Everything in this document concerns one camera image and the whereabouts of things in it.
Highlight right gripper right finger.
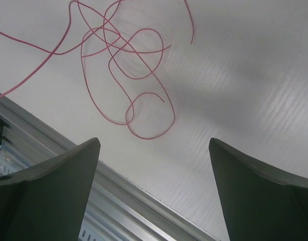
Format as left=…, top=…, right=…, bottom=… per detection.
left=209, top=138, right=308, bottom=240

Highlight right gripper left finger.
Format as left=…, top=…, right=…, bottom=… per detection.
left=0, top=137, right=101, bottom=241

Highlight pink wires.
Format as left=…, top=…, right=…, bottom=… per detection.
left=0, top=0, right=195, bottom=140

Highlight aluminium mounting rail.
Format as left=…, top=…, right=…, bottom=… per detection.
left=0, top=97, right=213, bottom=240

